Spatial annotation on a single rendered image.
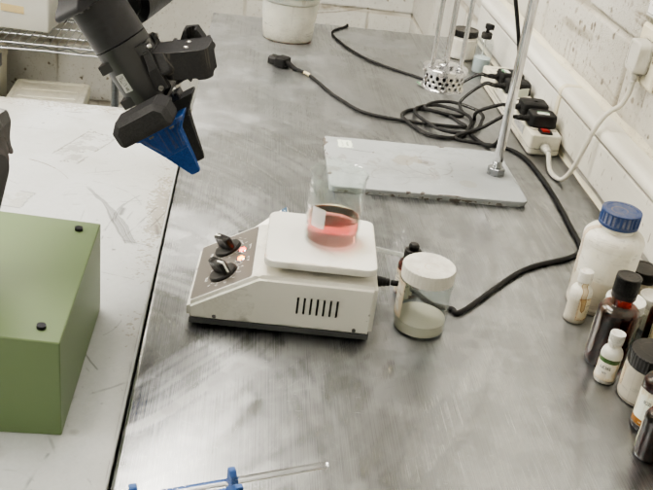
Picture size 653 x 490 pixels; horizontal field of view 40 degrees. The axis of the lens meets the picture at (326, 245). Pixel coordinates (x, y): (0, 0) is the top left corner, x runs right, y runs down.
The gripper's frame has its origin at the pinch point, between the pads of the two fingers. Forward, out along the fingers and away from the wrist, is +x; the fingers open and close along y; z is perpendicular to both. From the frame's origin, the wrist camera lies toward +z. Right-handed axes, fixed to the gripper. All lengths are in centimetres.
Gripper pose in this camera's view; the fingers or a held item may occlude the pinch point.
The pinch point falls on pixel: (182, 139)
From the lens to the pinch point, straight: 100.7
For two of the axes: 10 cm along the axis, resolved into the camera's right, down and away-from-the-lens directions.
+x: 4.6, 7.9, 3.9
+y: 0.0, -4.4, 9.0
